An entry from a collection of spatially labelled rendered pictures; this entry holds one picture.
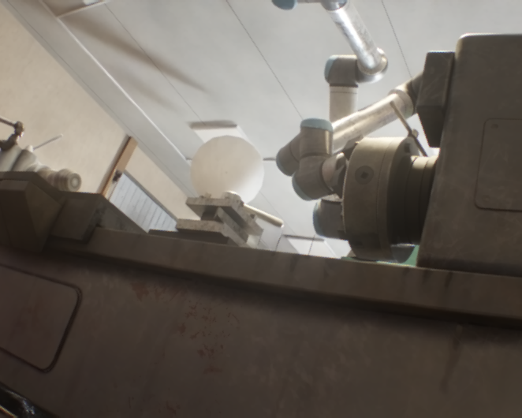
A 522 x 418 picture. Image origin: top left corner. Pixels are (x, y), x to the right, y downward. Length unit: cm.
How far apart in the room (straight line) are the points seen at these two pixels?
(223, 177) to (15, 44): 264
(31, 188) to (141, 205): 593
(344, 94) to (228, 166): 321
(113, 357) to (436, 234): 54
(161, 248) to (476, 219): 50
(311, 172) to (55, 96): 491
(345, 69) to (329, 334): 150
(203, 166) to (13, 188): 424
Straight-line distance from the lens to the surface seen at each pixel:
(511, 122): 84
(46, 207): 110
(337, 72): 210
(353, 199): 99
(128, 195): 681
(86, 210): 105
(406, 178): 100
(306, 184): 138
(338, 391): 69
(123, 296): 94
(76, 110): 623
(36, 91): 593
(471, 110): 86
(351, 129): 166
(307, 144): 141
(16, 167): 189
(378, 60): 198
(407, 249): 111
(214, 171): 521
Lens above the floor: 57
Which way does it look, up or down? 24 degrees up
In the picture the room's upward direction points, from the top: 20 degrees clockwise
